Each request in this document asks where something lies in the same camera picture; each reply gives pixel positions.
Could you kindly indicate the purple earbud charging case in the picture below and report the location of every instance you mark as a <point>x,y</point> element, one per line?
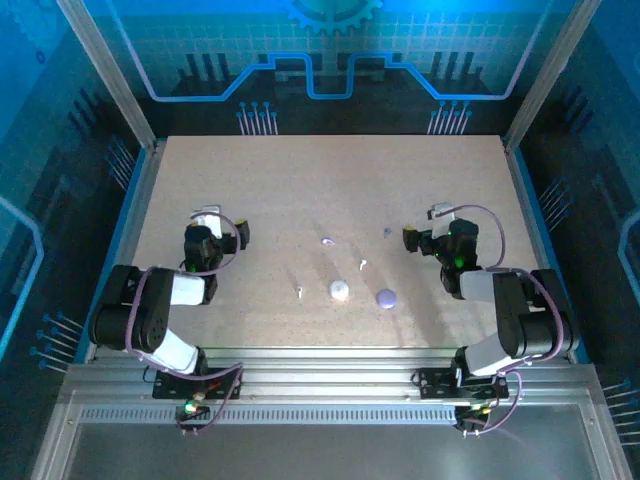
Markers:
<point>387,298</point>

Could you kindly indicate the white earbud charging case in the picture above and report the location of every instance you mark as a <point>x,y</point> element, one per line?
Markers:
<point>339,290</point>

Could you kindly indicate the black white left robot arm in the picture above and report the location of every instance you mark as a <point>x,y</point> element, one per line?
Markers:
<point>150,310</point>

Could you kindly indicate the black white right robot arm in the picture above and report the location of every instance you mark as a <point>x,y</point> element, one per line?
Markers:
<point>525,310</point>

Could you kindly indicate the grey metal sheet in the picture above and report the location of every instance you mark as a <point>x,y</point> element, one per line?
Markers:
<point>325,450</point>

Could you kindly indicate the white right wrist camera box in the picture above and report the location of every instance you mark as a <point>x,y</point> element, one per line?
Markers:
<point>442,222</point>

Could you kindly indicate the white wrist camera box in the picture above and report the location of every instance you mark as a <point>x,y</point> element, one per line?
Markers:
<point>442,222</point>
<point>210,220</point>

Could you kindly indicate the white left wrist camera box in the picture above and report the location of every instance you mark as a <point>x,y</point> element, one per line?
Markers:
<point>210,220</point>

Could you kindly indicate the aluminium side rail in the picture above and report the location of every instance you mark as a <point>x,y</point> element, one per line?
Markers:
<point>134,225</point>
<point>515,170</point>

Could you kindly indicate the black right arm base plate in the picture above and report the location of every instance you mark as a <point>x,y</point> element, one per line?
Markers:
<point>435,382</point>

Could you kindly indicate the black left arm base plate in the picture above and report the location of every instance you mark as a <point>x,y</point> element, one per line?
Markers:
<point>165,387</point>

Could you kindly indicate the wide aluminium frame rail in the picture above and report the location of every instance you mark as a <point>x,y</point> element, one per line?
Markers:
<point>325,372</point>

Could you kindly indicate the aluminium frame post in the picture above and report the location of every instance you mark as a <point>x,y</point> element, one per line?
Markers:
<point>547,75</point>
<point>111,75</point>

